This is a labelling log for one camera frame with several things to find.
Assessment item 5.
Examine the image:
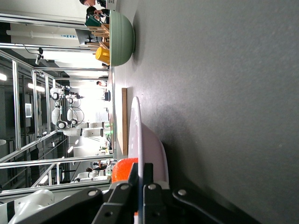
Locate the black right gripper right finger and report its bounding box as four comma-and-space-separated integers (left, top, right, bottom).
142, 162, 260, 224

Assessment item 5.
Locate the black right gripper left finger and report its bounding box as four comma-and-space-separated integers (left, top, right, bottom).
14, 162, 139, 224

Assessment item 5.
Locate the orange fruit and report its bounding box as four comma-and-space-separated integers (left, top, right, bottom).
111, 157, 139, 184

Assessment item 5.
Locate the lavender round plate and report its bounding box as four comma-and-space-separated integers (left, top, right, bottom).
128, 96, 170, 224

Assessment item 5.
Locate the wooden cutting board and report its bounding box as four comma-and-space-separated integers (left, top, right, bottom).
116, 87, 128, 156

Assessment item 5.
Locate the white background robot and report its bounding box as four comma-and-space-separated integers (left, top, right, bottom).
50, 85, 81, 130

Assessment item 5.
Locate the yellow cup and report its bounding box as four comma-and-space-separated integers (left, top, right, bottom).
95, 46, 110, 66

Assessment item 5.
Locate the light green bowl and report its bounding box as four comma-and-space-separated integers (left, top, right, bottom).
109, 9, 135, 68

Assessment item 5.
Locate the grey monitor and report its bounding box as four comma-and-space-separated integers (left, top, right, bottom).
75, 28, 94, 45

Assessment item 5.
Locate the wooden peg rack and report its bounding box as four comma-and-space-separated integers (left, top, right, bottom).
86, 22, 110, 50

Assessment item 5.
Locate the dark green bag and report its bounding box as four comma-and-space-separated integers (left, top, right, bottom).
84, 14, 102, 27

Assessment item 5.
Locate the aluminium frame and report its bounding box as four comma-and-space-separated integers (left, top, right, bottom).
0, 13, 115, 196

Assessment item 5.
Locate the camera on mount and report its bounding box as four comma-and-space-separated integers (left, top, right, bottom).
35, 47, 45, 66

